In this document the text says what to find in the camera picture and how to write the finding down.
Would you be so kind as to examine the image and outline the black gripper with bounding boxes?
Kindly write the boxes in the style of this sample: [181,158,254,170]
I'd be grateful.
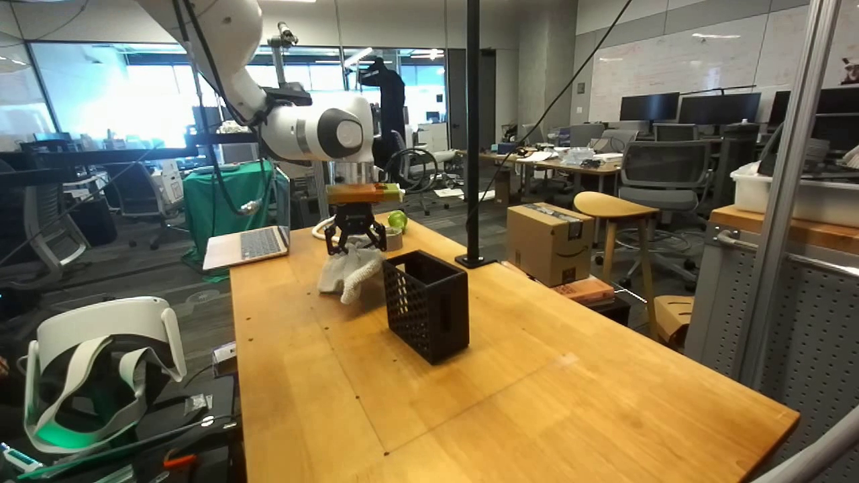
[323,202,389,257]

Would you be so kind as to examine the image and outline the white terry towel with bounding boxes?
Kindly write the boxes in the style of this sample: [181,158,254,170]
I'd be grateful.
[317,245,389,307]

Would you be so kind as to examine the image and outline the black plastic tray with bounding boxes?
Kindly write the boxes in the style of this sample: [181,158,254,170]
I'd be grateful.
[382,250,473,367]

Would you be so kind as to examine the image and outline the silver laptop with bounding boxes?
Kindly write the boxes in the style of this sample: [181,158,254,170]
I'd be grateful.
[202,222,293,273]

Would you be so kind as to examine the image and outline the green cloth cover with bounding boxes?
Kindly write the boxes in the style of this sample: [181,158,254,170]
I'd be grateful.
[183,158,293,265]

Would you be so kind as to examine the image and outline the black robot tower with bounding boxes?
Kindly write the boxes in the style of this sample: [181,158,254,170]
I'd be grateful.
[356,56,410,182]

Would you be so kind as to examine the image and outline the black pole with base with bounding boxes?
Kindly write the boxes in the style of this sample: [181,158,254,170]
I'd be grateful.
[454,0,500,270]

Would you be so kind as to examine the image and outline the cardboard box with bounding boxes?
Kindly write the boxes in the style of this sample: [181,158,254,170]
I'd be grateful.
[504,202,597,290]

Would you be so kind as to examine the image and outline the dark office chair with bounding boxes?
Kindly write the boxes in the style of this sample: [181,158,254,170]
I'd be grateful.
[104,158,171,222]

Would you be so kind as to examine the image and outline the cluttered wooden office desk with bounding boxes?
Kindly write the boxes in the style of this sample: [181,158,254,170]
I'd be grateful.
[481,144,628,206]

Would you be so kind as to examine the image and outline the reddish brown box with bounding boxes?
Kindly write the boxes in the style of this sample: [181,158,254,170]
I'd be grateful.
[554,276,633,325]

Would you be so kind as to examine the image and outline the wooden stool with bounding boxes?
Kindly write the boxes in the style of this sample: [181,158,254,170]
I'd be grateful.
[572,190,664,297]

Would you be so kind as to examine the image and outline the white VR headset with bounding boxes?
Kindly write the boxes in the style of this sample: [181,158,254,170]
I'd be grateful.
[21,295,191,457]

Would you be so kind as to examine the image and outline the grey mesh office chair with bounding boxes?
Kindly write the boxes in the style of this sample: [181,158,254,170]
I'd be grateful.
[615,139,716,235]

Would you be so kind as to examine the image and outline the black computer monitor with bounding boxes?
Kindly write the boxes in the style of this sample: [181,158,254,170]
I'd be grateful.
[617,92,681,125]
[679,89,763,131]

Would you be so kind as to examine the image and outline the small wooden seat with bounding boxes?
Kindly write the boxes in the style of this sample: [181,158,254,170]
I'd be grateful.
[650,295,697,352]

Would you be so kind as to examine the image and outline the white plastic bin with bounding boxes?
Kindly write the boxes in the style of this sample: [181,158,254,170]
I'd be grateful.
[731,158,859,226]

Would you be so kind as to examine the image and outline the grey pegboard cabinet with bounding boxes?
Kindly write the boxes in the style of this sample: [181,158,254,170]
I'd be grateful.
[685,226,859,425]

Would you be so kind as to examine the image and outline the wooden shelf top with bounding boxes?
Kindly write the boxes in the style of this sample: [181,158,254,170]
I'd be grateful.
[708,202,859,257]

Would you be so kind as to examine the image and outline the grey metal tube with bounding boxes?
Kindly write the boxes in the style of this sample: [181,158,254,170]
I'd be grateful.
[755,409,859,483]

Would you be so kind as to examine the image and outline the white looped cable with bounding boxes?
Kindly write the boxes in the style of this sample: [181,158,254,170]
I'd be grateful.
[308,214,339,245]

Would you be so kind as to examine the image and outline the brown wrist mount block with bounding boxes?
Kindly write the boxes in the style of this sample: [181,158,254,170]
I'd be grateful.
[326,182,389,210]

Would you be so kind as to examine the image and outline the silver aluminium frame post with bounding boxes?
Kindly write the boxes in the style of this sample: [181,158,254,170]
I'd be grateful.
[738,0,844,392]

